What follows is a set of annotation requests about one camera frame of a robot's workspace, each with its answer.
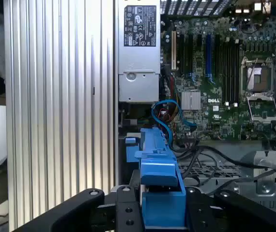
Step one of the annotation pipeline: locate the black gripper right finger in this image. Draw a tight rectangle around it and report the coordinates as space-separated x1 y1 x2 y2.
185 186 276 232

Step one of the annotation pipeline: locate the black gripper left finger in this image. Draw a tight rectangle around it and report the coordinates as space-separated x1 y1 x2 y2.
13 185 145 232

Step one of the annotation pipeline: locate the hard disk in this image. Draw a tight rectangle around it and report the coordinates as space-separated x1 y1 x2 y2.
124 128 187 230

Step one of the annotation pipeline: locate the black disk wire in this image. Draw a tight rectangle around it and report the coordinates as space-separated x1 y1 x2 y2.
176 145 276 170

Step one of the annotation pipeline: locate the grey metal disk bay cage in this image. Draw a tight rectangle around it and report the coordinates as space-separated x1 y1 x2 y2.
179 145 276 215

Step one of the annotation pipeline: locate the black RAM slot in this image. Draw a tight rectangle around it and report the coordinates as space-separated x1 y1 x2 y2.
231 41 236 103
235 41 240 103
222 41 227 103
227 41 231 103

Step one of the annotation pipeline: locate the black expansion slot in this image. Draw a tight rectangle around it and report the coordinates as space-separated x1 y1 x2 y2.
178 33 185 74
188 33 194 73

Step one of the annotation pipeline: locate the blue expansion slot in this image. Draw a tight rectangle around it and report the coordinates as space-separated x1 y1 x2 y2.
205 33 213 76

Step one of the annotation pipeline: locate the white expansion slot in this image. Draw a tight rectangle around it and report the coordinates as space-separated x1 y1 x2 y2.
171 30 177 71

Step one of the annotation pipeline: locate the black and silver PC case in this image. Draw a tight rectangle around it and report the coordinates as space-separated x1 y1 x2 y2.
115 0 276 216

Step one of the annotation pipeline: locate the green motherboard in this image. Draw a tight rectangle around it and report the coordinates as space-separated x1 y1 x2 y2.
161 14 276 142

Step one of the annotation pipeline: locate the silver ribbed chipset heatsink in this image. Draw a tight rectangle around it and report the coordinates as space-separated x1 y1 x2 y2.
181 90 201 111

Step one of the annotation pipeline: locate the CPU socket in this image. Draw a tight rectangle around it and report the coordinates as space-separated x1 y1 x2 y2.
241 57 275 94

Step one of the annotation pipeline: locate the silver power supply unit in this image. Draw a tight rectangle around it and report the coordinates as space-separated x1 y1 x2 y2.
118 0 161 103

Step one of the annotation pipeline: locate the thin black wire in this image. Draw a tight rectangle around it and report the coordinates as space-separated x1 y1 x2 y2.
181 151 220 187

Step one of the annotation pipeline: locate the blue disk wire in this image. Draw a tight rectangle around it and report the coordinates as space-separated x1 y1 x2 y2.
152 101 197 142

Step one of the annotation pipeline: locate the red and yellow wire bundle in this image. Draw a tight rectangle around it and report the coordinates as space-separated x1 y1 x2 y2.
161 67 181 136

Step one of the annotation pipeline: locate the metal socket cover frame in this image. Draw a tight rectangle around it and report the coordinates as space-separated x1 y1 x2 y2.
246 93 276 124

